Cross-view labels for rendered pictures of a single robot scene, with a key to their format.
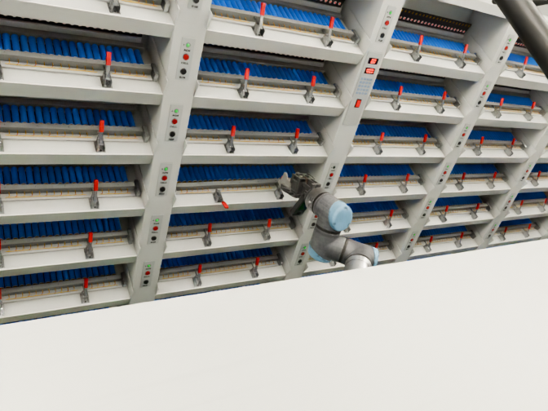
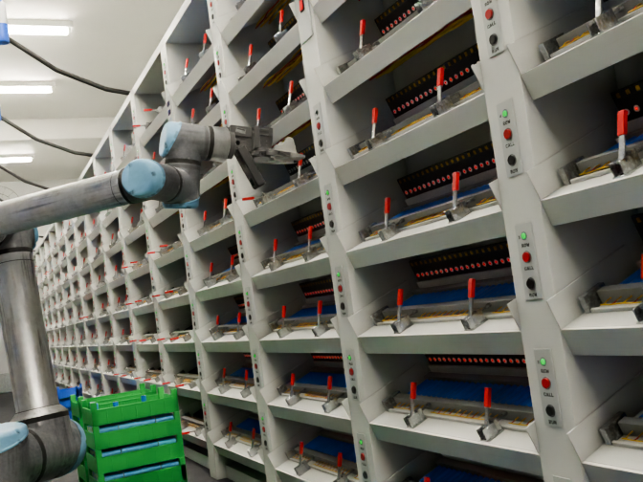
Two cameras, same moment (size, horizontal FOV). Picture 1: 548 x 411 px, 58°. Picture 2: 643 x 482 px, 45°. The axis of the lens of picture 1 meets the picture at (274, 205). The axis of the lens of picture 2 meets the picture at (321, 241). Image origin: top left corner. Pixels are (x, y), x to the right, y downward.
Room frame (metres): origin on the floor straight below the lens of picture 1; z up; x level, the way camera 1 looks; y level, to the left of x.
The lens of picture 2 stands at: (2.23, -2.02, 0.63)
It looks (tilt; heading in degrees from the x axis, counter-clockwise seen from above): 5 degrees up; 103
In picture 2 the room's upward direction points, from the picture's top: 8 degrees counter-clockwise
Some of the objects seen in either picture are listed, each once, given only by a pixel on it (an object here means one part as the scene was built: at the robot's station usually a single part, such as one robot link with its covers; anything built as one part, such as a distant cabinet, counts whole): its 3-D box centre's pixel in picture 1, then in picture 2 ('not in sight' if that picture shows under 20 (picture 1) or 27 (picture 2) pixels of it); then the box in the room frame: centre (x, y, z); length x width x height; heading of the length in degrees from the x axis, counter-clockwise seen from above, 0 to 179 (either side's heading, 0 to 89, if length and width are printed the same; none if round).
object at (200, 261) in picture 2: not in sight; (210, 251); (1.05, 0.98, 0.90); 0.20 x 0.09 x 1.81; 38
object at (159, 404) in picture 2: not in sight; (129, 405); (0.85, 0.53, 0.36); 0.30 x 0.20 x 0.08; 41
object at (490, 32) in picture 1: (417, 189); (553, 106); (2.34, -0.67, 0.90); 0.20 x 0.09 x 1.81; 38
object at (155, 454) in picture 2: not in sight; (134, 450); (0.85, 0.53, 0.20); 0.30 x 0.20 x 0.08; 41
